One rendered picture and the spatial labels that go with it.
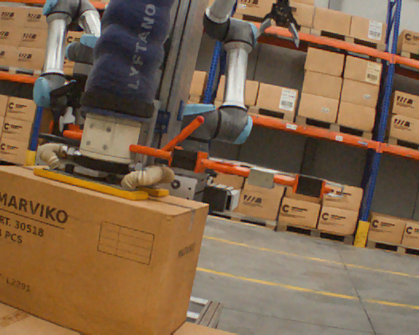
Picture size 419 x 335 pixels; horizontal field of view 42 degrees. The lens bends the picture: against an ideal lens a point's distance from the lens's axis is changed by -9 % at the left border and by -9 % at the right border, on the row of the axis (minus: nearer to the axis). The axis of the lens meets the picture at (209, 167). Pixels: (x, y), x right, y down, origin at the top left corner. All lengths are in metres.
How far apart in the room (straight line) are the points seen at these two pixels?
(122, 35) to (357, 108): 7.44
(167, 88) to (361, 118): 6.66
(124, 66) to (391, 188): 8.89
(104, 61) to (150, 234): 0.52
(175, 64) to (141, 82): 0.80
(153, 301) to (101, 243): 0.20
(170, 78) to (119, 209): 1.03
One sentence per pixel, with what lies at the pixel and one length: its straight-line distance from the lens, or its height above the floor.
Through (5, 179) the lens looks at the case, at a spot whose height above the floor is 0.92.
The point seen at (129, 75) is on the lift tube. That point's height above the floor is 1.28.
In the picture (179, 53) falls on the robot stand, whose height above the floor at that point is 1.47.
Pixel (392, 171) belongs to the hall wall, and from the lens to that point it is 10.32.
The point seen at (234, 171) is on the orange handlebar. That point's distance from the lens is 1.63.
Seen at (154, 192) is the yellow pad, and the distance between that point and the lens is 1.77.
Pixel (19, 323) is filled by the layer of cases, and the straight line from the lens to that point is 1.63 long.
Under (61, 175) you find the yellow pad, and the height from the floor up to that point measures 0.96.
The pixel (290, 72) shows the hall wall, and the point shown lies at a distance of 10.25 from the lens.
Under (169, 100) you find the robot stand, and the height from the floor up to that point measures 1.27.
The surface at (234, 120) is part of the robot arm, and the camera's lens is 2.28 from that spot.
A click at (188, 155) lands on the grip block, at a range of 1.64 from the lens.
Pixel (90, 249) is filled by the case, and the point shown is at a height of 0.80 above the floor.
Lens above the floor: 1.15
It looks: 3 degrees down
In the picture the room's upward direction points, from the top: 11 degrees clockwise
